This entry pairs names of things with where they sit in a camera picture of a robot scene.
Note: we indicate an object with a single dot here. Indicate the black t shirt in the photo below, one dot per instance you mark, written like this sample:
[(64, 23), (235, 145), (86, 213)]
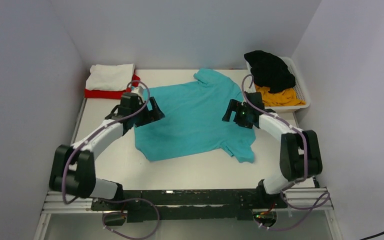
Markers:
[(270, 71)]

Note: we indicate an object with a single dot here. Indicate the white folded t shirt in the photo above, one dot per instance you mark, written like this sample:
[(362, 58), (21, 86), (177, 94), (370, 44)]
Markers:
[(123, 70)]

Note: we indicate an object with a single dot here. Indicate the red folded t shirt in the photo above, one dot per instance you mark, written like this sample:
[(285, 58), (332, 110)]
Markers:
[(102, 94)]

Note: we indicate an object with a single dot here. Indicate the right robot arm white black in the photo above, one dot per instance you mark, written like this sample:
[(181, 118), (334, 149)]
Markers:
[(299, 157)]

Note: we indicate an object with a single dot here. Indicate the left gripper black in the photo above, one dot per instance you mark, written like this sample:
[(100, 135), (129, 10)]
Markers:
[(151, 116)]

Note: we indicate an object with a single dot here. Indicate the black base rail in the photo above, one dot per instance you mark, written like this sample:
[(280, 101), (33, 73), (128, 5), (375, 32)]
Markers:
[(193, 204)]

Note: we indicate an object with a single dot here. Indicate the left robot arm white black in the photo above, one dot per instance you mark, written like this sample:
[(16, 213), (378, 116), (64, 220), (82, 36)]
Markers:
[(73, 170)]

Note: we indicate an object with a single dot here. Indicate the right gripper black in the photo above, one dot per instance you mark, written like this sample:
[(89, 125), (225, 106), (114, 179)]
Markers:
[(233, 106)]

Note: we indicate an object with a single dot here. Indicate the white plastic basket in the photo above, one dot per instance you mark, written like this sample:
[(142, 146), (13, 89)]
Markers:
[(300, 88)]

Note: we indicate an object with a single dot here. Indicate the yellow t shirt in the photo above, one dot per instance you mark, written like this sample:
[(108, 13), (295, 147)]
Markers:
[(285, 98)]

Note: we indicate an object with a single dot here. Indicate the teal t shirt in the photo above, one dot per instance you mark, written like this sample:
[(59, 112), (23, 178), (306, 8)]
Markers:
[(193, 120)]

